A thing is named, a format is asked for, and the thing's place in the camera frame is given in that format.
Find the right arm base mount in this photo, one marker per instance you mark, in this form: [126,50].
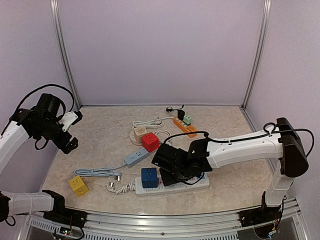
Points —
[258,216]

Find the aluminium front rail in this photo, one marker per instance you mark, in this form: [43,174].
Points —
[225,225]

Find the aluminium frame post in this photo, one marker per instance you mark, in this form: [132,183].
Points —
[63,52]
[258,52]

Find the yellow cube socket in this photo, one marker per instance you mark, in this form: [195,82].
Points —
[78,186]

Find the beige plug adapter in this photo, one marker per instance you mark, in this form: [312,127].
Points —
[139,132]

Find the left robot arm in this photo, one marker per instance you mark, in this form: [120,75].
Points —
[40,122]

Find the red cube socket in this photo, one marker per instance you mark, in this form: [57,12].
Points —
[150,142]

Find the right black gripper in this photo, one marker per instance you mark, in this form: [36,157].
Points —
[167,180]

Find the right aluminium frame post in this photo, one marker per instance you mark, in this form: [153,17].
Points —
[258,52]

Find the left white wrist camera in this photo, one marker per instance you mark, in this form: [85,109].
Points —
[69,119]

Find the mint green plug adapter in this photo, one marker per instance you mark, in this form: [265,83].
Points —
[187,120]

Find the blue-grey power strip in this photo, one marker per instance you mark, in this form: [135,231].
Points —
[129,161]

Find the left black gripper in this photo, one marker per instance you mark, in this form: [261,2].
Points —
[60,143]

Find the blue cube socket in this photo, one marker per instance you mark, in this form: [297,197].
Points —
[149,178]

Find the left aluminium frame post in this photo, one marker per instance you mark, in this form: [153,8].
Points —
[63,52]

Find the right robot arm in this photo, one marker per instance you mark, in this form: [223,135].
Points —
[275,141]

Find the white power strip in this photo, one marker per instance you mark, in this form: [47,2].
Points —
[195,183]

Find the orange power strip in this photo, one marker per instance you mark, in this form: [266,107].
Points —
[158,123]

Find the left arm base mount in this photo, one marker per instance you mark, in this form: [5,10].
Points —
[70,217]

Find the pink round power strip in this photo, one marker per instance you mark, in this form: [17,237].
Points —
[165,133]

